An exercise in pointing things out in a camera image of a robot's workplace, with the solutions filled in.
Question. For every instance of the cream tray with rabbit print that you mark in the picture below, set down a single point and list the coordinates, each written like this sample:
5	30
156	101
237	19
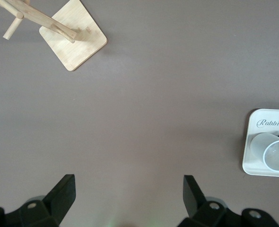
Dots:
255	142

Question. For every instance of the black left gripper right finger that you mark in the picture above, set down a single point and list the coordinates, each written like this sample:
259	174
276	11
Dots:
194	201

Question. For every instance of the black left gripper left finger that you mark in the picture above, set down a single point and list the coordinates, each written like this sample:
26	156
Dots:
56	201

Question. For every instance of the wooden cup hanging rack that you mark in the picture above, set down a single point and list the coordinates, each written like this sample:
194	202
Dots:
78	47

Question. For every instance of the brown table cover mat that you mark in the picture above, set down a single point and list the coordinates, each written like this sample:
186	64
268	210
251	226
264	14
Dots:
139	106

